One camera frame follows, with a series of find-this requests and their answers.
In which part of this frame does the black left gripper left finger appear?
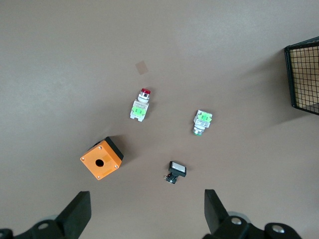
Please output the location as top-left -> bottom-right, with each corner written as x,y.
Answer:
0,191 -> 92,239

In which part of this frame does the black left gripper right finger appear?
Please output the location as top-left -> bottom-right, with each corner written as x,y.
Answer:
202,189 -> 304,239

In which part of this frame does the red push button switch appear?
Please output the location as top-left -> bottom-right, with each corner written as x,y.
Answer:
129,88 -> 152,122

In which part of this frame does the white rectangular push button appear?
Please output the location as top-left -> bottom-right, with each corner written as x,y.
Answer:
163,160 -> 187,185

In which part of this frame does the brown tape patch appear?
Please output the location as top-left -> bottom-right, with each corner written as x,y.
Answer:
135,60 -> 150,75

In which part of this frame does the light wooden board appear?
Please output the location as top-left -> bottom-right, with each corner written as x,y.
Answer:
289,44 -> 319,110

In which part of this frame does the orange button enclosure box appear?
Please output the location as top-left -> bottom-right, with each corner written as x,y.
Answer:
80,136 -> 124,182

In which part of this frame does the green push button switch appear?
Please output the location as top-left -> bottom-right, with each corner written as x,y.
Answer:
192,110 -> 214,136

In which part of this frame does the black wire mesh basket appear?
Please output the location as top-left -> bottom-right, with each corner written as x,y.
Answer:
284,36 -> 319,115

